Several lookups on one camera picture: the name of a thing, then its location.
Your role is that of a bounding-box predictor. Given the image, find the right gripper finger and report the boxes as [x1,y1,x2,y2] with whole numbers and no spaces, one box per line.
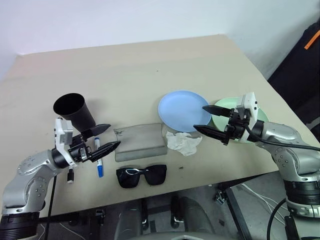
[202,105,233,118]
[193,124,230,146]

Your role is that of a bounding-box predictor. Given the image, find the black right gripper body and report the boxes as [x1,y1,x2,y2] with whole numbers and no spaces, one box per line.
[223,107,252,146]

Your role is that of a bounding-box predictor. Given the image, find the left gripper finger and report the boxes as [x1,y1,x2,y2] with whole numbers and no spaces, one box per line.
[81,123,112,140]
[87,140,122,164]

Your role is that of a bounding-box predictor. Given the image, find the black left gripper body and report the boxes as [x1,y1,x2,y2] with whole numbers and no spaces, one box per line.
[67,134,93,164]

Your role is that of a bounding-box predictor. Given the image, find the blue and white marker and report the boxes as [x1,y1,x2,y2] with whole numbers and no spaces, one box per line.
[93,136,105,179]

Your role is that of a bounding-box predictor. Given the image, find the black plastic cup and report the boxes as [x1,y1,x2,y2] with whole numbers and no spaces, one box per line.
[52,92,97,133]

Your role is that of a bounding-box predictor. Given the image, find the crumpled white tissue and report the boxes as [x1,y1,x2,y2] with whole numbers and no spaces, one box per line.
[165,130,204,157]

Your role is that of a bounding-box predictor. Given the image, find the blue plate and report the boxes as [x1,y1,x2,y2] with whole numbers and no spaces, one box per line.
[157,90,212,134]

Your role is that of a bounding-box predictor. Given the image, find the grey folded cloth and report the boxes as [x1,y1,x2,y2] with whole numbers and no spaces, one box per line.
[113,123,168,163]

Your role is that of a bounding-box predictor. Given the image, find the black sunglasses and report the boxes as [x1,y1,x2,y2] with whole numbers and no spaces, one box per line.
[115,164,168,189]

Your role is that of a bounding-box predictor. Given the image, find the metal table clamp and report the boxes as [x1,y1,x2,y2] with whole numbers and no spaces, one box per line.
[213,189,226,205]

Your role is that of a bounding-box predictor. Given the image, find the black bag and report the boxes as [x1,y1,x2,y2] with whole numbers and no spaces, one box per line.
[266,21,320,131]

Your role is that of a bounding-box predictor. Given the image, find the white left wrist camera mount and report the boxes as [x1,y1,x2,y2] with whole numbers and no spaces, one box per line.
[54,117,78,168]

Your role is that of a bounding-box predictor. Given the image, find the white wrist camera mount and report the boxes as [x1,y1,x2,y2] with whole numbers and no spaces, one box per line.
[54,117,78,168]
[235,91,261,144]

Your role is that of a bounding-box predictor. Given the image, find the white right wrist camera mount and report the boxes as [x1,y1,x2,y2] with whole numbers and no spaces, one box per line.
[235,91,261,144]

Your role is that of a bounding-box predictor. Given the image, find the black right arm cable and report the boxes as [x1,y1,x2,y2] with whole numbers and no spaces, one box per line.
[244,123,320,152]

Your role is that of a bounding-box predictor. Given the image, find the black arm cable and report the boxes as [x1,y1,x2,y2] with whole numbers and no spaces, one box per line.
[244,123,320,152]
[46,171,57,240]

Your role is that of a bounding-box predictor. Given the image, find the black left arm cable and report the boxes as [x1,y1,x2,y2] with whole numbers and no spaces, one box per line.
[46,171,57,240]

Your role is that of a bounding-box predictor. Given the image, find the white floor cable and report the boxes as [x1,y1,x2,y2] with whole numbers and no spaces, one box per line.
[238,183,288,227]

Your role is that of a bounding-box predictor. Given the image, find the black metal table frame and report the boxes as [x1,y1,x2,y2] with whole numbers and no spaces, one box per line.
[37,171,285,240]

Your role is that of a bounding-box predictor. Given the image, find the orange strap tag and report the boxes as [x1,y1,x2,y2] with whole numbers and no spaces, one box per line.
[304,29,320,50]

